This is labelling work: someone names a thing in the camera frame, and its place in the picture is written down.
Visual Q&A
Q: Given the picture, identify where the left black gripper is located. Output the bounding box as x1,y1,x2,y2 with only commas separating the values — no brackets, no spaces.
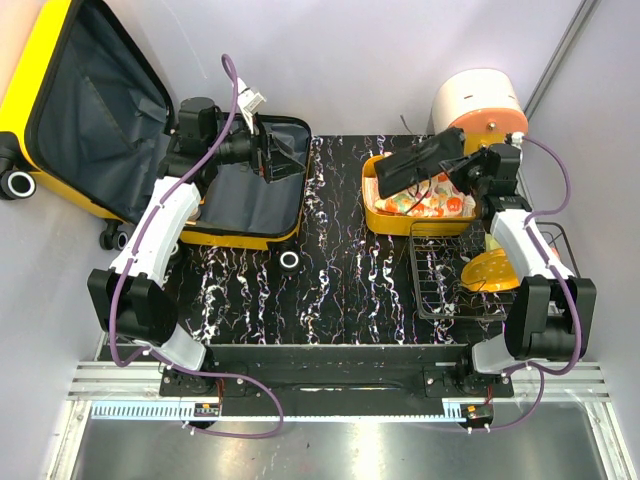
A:
207,113,306,183

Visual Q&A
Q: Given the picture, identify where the floral orange pouch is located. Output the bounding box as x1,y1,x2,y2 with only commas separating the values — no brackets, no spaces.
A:
376,173,476,218

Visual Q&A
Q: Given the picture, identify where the black drawstring pouch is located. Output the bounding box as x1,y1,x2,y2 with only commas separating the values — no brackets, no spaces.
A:
374,127,466,199

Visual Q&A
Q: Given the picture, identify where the white pink drawer cabinet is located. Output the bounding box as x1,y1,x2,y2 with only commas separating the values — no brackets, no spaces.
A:
431,68,529,153

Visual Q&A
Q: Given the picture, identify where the yellow plastic basket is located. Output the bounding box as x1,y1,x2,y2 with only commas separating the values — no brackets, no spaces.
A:
362,155,475,237

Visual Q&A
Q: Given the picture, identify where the yellow Pikachu suitcase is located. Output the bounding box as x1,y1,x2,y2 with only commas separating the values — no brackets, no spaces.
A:
1,1,312,273

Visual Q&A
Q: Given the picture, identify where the orange printed cloth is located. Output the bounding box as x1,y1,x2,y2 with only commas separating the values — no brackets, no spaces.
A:
362,177,380,213

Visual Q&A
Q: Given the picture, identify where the orange strap wristwatch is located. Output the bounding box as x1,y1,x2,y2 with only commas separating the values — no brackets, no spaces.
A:
189,199,204,221

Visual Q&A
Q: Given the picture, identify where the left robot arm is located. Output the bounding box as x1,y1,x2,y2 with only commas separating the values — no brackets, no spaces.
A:
88,89,305,396

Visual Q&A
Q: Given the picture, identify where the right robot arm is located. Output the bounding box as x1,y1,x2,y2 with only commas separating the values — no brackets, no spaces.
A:
440,143,597,397

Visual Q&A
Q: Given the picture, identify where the pale green cup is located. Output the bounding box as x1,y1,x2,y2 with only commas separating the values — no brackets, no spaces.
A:
484,233,502,252

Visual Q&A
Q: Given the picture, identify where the yellow ceramic dish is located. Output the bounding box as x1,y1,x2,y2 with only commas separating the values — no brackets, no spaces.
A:
460,248,520,293

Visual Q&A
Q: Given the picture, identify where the black marble pattern mat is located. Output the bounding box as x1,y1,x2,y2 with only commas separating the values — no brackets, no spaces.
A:
163,135,504,345

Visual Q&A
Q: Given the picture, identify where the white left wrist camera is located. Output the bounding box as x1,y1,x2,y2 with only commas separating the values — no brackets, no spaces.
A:
236,78,266,133

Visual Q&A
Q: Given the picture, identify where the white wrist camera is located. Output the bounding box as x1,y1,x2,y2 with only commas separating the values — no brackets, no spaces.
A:
236,78,266,133
504,132,526,149

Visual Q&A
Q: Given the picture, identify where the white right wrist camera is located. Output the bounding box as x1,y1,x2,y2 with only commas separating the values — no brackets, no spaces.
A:
504,132,526,149

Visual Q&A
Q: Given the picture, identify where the black wire rack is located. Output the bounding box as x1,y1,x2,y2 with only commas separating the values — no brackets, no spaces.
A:
409,221,581,321

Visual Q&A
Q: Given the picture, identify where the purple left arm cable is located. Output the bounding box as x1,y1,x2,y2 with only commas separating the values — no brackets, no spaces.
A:
107,53,285,439

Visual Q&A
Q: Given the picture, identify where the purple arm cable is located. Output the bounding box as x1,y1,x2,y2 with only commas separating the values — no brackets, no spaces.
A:
519,135,587,434
107,53,285,439

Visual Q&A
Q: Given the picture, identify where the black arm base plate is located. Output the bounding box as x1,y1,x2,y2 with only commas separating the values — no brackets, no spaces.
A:
158,343,515,401

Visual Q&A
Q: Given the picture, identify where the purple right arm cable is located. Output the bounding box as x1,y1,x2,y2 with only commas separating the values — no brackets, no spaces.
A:
519,135,587,434

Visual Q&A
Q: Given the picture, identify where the aluminium frame rail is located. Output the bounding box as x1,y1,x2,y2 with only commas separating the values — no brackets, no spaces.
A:
67,362,609,423

